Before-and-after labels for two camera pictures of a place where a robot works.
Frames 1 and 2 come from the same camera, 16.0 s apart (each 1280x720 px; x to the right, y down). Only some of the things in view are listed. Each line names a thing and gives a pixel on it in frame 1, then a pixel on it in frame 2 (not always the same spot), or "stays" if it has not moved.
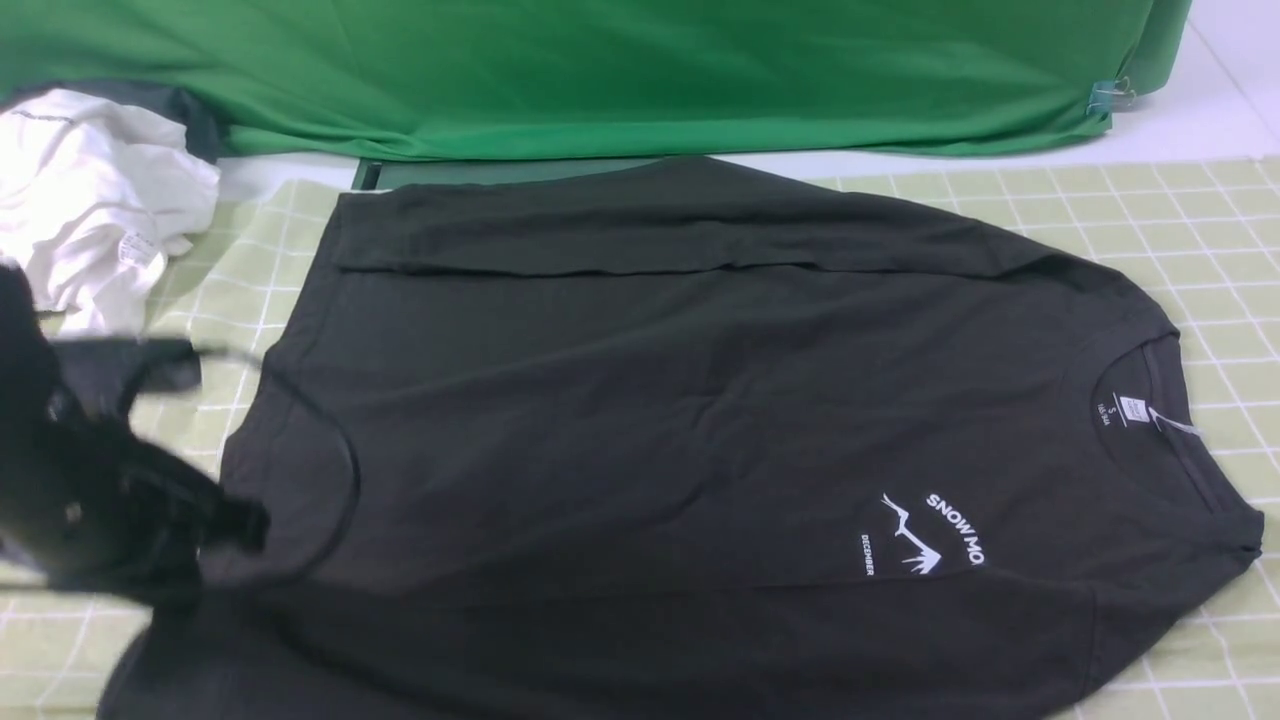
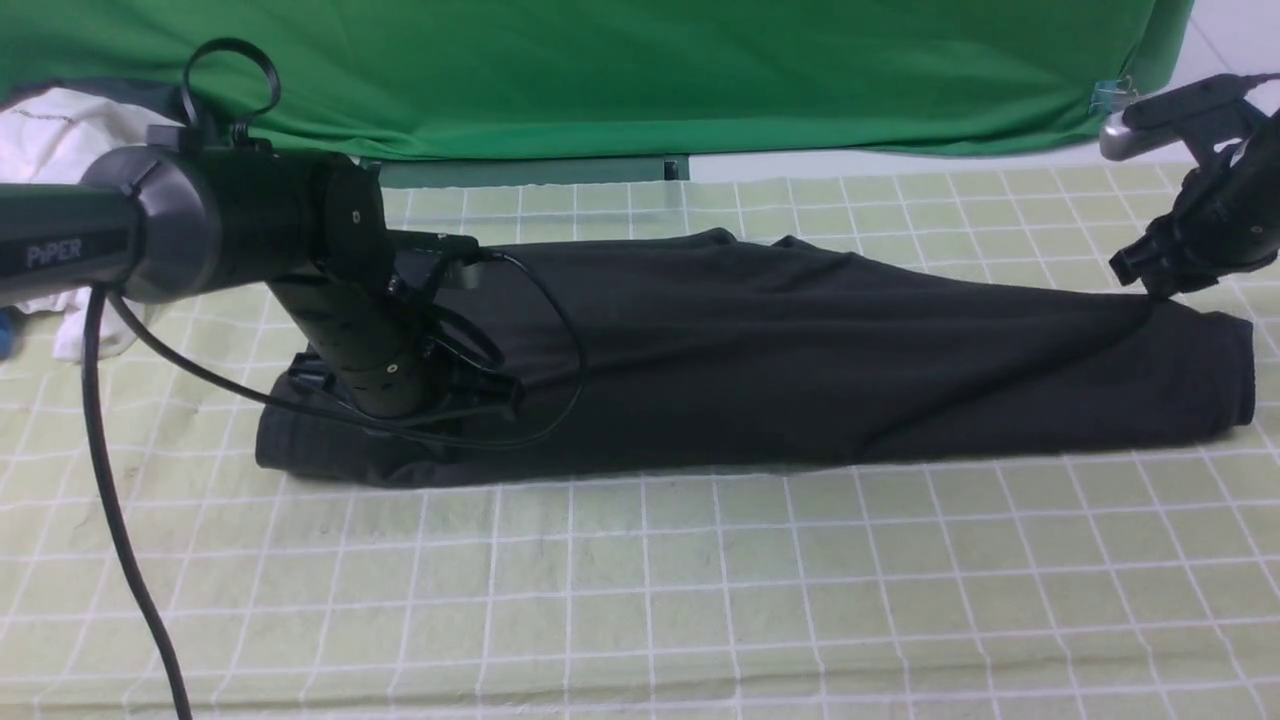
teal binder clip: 1110,96 stays
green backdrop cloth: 292,78 stays
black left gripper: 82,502 -> 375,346
